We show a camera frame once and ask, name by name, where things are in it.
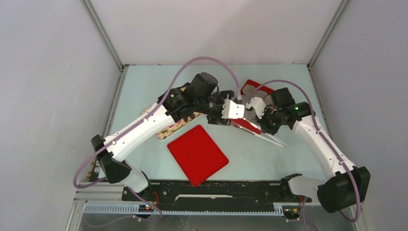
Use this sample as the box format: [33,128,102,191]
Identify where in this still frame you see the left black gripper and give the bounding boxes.
[195,91,234,126]

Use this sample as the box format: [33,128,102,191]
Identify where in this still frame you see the white handled metal tongs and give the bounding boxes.
[237,125,287,147]

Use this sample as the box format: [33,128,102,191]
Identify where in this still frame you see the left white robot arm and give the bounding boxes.
[91,72,235,201]

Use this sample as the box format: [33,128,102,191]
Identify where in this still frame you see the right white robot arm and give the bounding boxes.
[258,88,370,213]

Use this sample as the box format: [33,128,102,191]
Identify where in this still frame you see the red chocolate box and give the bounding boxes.
[231,79,274,135]

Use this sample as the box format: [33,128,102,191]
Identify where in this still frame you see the red box lid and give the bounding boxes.
[167,125,229,187]

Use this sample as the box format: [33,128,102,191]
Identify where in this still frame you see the floral pattern tray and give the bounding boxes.
[141,85,202,141]

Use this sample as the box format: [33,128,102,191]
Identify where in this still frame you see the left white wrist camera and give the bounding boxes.
[221,99,245,119]

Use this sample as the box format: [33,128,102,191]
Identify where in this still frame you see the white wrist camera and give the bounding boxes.
[221,99,245,119]
[245,97,267,119]

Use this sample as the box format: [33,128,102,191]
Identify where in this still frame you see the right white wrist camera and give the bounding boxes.
[245,97,267,119]

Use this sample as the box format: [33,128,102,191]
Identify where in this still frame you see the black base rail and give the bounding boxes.
[122,179,312,214]

